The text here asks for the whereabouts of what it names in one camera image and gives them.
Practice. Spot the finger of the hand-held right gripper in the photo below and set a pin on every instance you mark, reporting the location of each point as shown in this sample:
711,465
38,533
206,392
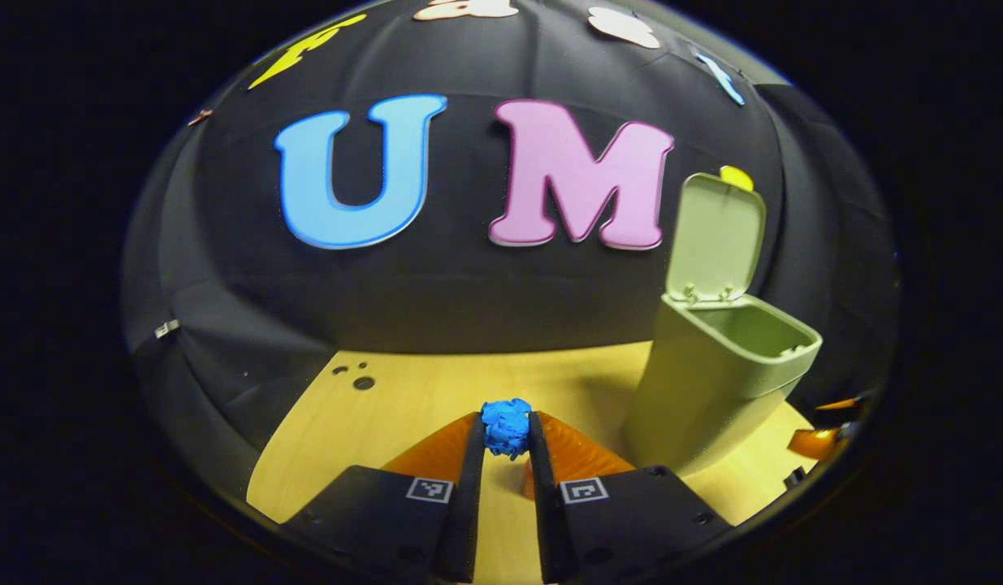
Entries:
838,403
814,443

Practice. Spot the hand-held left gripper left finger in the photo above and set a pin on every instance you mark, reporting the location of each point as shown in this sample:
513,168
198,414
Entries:
469,504

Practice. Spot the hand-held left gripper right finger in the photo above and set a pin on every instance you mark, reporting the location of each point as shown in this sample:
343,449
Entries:
550,520

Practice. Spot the blue paper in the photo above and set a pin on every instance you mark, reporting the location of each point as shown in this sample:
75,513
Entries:
505,426

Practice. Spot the pale green desktop garbage bin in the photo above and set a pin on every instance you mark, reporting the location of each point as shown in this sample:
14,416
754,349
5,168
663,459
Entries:
712,382

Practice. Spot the wooden desktop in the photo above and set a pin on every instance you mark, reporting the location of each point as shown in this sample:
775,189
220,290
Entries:
436,382

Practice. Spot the black backdrop cloth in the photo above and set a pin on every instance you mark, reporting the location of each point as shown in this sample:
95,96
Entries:
469,301

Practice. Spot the small silver clip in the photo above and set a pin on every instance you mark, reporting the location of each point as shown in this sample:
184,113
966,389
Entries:
166,328

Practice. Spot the small red clip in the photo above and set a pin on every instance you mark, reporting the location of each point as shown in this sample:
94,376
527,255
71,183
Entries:
199,117

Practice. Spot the small black bracket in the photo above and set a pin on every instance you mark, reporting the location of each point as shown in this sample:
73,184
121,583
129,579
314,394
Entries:
795,477

